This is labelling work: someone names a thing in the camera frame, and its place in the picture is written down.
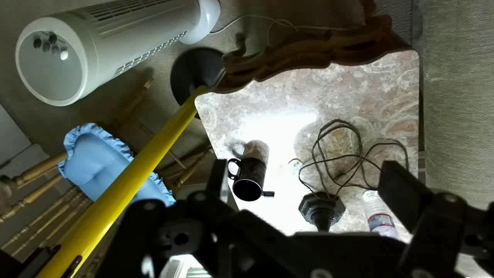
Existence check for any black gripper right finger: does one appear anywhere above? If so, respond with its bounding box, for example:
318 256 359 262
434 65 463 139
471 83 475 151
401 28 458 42
378 160 434 242

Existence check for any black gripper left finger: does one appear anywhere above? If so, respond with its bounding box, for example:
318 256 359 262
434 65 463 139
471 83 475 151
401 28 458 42
207 159 238 210

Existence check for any tiny black pot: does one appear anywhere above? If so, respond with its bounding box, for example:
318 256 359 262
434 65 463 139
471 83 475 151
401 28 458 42
227 157 275 202

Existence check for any small plastic bottle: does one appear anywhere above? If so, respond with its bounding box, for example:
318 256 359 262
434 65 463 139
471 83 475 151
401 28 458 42
363 191 398 239

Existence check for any marble top side table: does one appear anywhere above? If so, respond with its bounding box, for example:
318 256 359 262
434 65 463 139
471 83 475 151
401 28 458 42
194 15 418 235

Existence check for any blue seat cushion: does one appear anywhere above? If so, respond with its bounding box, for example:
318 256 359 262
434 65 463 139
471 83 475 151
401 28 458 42
57 122 177 208

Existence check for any wooden rocking chair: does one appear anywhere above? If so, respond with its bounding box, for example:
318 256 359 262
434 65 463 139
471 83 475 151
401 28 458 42
0 66 217 264

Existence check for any white tower fan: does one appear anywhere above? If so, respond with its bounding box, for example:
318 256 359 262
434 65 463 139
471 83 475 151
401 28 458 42
15 0 221 106

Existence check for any black coiled cable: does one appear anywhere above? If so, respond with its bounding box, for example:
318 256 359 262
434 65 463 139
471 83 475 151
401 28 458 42
288 119 410 198

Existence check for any yellow barricade post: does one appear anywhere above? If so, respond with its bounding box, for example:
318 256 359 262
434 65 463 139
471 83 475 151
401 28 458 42
35 85 210 278

